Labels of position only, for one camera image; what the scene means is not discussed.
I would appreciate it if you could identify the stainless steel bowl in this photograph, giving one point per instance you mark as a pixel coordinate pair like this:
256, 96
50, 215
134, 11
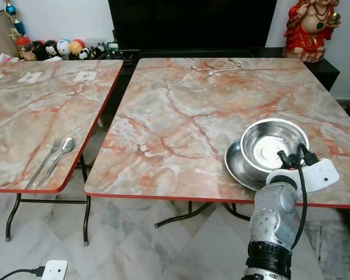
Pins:
268, 139

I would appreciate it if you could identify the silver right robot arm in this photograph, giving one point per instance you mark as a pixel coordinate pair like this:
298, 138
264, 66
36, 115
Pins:
274, 219

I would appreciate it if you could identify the stainless steel plate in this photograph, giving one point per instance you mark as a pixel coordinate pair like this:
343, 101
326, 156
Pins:
234, 166

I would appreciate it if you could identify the steel fork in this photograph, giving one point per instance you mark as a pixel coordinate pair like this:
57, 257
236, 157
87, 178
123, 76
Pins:
44, 163

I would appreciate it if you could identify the marble table with cutlery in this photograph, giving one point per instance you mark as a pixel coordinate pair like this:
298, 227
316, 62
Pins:
35, 116

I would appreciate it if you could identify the steel spoon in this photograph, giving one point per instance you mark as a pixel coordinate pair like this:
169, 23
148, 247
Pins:
67, 144

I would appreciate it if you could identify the pink tissue pack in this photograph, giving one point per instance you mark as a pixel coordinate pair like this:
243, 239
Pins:
9, 58

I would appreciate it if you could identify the large marble folding table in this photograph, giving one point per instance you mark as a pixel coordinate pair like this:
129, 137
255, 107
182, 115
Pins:
175, 128

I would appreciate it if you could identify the red laughing Buddha statue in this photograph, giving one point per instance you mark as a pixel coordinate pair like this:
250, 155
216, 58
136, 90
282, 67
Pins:
309, 29

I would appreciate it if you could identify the beige wooden cabinet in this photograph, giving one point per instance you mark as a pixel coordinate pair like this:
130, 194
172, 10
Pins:
0, 35

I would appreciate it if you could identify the black round toy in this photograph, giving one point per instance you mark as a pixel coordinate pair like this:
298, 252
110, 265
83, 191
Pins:
39, 51
51, 49

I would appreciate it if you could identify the white power adapter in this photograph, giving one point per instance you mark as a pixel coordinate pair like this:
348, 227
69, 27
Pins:
55, 270

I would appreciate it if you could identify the white paper label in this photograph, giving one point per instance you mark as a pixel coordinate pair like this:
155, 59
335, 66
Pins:
85, 76

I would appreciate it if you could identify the blue gold ornament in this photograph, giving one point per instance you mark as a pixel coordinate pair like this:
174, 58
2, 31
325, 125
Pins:
14, 18

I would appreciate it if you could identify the white blue round toy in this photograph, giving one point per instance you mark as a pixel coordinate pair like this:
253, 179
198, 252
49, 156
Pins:
63, 47

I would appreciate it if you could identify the small panda toy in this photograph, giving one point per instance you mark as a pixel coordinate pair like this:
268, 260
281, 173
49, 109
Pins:
84, 53

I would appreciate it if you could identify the orange yellow round toy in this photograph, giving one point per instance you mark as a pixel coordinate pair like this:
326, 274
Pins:
77, 45

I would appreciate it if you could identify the black television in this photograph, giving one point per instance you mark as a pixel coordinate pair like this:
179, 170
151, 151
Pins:
192, 23

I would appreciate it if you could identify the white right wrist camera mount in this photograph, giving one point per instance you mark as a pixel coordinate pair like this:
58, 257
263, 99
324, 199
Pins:
321, 174

